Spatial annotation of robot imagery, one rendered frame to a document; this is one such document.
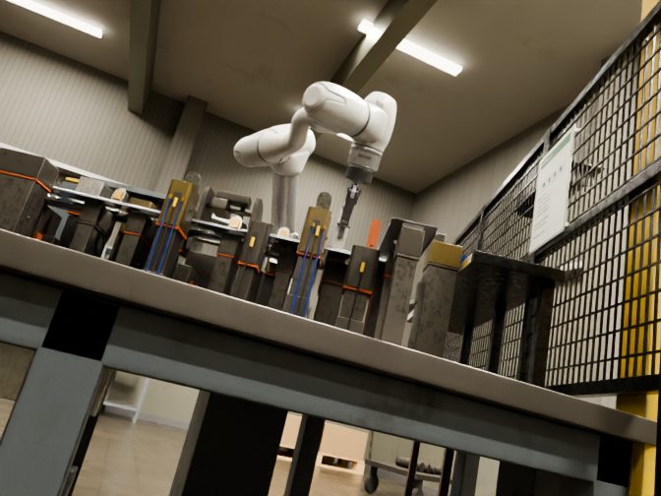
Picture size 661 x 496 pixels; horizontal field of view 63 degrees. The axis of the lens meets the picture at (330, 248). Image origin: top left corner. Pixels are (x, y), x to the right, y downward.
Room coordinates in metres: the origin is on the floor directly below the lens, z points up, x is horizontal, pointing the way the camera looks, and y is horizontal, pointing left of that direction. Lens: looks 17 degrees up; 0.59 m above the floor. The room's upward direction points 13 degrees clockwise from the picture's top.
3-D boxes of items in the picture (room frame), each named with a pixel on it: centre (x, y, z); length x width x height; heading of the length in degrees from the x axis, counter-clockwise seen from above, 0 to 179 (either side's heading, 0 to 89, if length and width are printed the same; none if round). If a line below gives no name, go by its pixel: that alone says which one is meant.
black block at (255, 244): (1.27, 0.18, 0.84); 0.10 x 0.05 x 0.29; 178
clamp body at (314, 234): (1.23, 0.05, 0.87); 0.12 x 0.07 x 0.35; 178
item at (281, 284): (1.45, 0.11, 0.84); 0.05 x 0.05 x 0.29; 88
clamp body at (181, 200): (1.27, 0.39, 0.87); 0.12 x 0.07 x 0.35; 178
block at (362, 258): (1.24, -0.09, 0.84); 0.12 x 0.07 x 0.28; 178
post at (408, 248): (1.07, -0.16, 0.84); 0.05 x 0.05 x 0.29; 88
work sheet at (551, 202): (1.33, -0.57, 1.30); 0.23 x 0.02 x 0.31; 178
